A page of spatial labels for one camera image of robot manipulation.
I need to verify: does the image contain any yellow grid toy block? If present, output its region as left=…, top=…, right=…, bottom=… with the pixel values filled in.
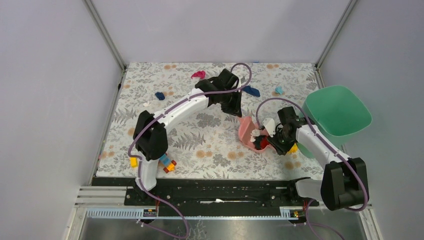
left=287, top=143, right=299, bottom=154

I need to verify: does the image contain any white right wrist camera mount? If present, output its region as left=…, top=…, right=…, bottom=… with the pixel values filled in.
left=262, top=118, right=276, bottom=137

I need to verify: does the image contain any pink plastic dustpan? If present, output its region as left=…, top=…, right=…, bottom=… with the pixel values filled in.
left=238, top=116, right=275, bottom=153

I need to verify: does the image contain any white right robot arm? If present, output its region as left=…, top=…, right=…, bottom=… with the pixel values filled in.
left=261, top=107, right=369, bottom=211

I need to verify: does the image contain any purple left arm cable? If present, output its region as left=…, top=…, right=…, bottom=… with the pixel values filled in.
left=127, top=62, right=253, bottom=239

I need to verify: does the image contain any black table edge rail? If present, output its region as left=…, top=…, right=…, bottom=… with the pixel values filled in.
left=91, top=175, right=354, bottom=218

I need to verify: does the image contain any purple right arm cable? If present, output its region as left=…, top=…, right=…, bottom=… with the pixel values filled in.
left=255, top=96, right=370, bottom=240

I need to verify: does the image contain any green waste bin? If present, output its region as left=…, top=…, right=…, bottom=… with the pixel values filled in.
left=302, top=85, right=373, bottom=150

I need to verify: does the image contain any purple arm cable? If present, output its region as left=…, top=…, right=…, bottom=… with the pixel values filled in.
left=255, top=96, right=370, bottom=240
left=127, top=62, right=253, bottom=239

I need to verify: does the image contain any floral tablecloth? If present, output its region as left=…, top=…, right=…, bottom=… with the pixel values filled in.
left=95, top=62, right=323, bottom=180

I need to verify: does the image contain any toy car with yellow block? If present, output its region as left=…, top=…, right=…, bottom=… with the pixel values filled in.
left=159, top=153, right=177, bottom=173

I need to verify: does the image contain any yellow toy brick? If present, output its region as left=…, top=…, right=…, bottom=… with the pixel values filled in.
left=129, top=157, right=139, bottom=168

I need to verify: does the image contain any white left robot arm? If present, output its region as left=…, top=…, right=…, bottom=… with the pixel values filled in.
left=130, top=69, right=242, bottom=206

